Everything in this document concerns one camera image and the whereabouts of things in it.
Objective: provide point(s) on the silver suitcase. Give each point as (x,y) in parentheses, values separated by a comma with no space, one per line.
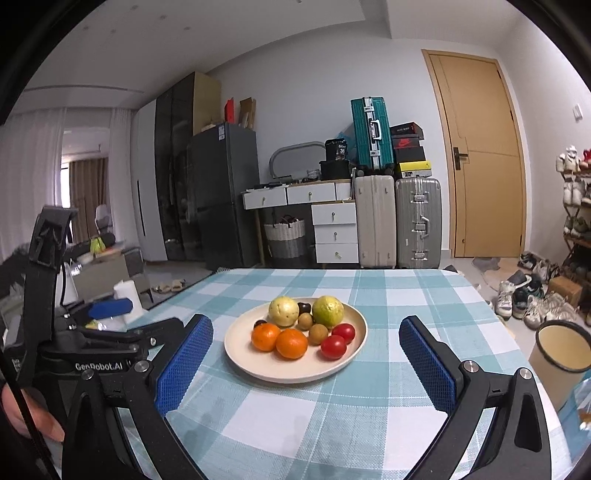
(418,221)

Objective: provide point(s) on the tall dark white wardrobe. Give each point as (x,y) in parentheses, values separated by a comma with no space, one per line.
(173,161)

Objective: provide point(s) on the green lime right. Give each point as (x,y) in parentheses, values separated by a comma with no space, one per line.
(328,310)

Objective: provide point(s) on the grey low cabinet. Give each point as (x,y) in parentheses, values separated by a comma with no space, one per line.
(111,272)

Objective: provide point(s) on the teal suitcase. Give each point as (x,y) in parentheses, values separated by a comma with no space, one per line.
(371,134)

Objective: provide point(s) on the yellow wooden door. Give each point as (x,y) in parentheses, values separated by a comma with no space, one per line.
(480,161)

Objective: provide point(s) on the beige suitcase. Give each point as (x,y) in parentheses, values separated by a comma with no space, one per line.
(374,221)

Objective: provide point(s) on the dark grey fridge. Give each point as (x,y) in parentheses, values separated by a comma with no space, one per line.
(221,198)

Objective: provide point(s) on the red tomato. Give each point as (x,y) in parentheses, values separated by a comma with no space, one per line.
(333,347)
(343,332)

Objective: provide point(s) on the beige trash bin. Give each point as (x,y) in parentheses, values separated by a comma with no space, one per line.
(558,369)

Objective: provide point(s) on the black storage box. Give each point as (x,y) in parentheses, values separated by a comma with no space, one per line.
(334,170)

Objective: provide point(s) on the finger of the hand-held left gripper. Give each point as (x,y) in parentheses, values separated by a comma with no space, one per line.
(152,330)
(111,308)

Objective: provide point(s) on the cardboard box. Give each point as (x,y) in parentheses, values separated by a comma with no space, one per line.
(565,290)

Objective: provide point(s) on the brown paper bag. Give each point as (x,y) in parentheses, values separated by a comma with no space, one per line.
(247,113)

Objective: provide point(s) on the white desk with drawers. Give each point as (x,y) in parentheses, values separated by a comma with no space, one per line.
(334,221)

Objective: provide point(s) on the brown longan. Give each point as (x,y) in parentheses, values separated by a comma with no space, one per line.
(317,333)
(304,321)

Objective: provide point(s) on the cream round plate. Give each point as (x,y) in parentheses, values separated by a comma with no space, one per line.
(258,364)

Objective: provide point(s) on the black tub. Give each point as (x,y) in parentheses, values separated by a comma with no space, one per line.
(336,150)

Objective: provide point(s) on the red black shoe box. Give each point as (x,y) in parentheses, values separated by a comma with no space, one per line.
(408,142)

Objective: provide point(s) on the yellow guava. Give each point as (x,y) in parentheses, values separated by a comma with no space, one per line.
(283,310)

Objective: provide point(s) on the red paper bag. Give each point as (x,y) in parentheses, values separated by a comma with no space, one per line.
(229,110)

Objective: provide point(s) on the teal white checked tablecloth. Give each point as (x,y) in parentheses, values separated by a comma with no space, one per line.
(277,415)

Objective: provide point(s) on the oval grey framed mirror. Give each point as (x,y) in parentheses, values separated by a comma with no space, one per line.
(277,159)

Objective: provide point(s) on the beige door mat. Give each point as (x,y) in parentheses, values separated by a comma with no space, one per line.
(496,277)

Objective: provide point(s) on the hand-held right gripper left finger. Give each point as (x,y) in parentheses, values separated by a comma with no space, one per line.
(184,364)

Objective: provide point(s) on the dark purple plum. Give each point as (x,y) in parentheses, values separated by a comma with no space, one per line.
(261,324)
(303,307)

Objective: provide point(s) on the person's left hand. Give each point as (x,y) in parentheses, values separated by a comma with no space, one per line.
(27,415)

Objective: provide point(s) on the white chair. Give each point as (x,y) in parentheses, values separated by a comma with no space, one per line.
(104,219)

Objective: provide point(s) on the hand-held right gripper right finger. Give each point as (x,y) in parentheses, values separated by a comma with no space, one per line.
(429,364)

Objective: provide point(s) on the group of sneakers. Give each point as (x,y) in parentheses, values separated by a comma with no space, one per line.
(531,295)

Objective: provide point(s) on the brown curtain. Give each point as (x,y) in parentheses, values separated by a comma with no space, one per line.
(87,194)

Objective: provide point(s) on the grey white woven basket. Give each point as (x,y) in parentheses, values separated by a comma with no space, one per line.
(285,240)

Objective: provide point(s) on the beige slipper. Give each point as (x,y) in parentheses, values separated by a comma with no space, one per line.
(178,284)
(160,289)

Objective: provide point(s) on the white sheer curtain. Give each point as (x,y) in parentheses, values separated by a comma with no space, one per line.
(32,184)

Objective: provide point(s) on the wooden shoe rack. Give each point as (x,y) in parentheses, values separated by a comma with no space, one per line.
(577,207)

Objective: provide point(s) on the orange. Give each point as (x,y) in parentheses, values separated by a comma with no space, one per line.
(266,337)
(292,344)

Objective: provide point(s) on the yellow black shoe box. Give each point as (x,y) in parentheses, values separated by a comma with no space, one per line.
(415,170)

